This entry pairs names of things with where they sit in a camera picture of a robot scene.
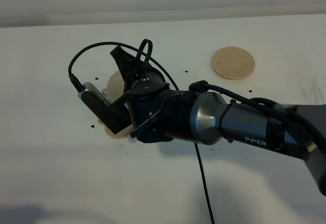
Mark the beige ceramic teapot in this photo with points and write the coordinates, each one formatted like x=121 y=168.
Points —
x=114 y=88

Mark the near beige teacup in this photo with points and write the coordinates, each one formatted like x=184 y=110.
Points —
x=100 y=122

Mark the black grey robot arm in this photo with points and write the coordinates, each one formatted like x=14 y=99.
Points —
x=201 y=115

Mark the near beige cup saucer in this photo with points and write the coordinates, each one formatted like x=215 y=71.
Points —
x=120 y=135

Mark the round beige teapot saucer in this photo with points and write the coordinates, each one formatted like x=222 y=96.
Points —
x=233 y=63

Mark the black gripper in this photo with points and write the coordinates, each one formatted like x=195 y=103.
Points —
x=158 y=114

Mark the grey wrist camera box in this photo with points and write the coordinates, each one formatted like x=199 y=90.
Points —
x=115 y=116

